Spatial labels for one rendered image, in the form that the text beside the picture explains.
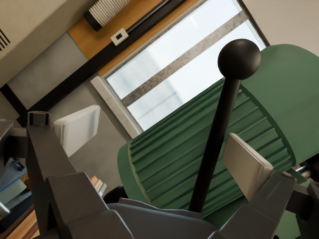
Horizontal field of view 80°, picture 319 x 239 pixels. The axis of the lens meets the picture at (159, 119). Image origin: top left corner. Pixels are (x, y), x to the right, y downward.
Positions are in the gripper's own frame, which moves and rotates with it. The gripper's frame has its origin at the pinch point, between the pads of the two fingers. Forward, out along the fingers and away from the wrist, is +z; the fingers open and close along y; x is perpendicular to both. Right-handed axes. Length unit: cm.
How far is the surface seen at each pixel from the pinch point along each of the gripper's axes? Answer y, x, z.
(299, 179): 20.9, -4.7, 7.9
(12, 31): -117, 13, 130
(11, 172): -25.6, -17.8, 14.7
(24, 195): -28.2, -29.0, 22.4
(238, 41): 4.3, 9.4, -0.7
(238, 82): 5.4, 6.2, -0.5
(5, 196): -26.2, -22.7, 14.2
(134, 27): -33, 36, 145
